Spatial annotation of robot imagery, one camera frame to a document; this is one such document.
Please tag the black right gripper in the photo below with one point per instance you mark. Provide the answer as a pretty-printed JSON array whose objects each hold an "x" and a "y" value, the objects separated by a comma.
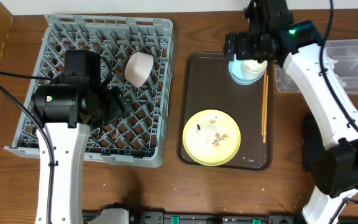
[{"x": 239, "y": 47}]

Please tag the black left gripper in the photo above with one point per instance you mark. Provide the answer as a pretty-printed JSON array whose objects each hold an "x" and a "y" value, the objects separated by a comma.
[{"x": 117, "y": 104}]

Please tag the cream white cup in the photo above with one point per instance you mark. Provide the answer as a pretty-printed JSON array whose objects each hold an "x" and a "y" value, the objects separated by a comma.
[{"x": 253, "y": 70}]

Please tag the pink bowl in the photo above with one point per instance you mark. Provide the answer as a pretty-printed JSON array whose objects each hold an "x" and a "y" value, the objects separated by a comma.
[{"x": 138, "y": 68}]

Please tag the light blue bowl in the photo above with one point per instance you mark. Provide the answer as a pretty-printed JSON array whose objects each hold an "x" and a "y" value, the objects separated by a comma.
[{"x": 235, "y": 69}]

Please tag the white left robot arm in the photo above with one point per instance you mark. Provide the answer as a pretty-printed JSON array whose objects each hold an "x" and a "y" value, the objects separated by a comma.
[{"x": 62, "y": 152}]

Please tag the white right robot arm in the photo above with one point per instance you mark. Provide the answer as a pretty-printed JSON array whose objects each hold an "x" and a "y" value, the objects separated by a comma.
[{"x": 335, "y": 173}]

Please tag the grey dishwasher rack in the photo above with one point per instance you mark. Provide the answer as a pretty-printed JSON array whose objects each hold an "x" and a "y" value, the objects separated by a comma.
[{"x": 137, "y": 139}]

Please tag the clear plastic waste bin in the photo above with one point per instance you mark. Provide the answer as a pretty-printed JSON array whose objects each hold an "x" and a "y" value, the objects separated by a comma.
[{"x": 343, "y": 55}]

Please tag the black waste bin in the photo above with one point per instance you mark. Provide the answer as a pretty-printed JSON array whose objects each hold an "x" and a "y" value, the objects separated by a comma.
[{"x": 312, "y": 145}]

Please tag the wooden chopstick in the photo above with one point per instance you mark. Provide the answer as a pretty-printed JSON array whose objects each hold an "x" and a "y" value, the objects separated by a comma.
[
  {"x": 266, "y": 85},
  {"x": 263, "y": 103}
]

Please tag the dark brown serving tray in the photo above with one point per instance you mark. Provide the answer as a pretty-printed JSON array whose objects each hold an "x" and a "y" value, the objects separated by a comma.
[{"x": 209, "y": 86}]

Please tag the yellow plate with crumbs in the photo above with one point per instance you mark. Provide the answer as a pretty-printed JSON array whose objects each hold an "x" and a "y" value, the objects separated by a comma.
[{"x": 211, "y": 137}]

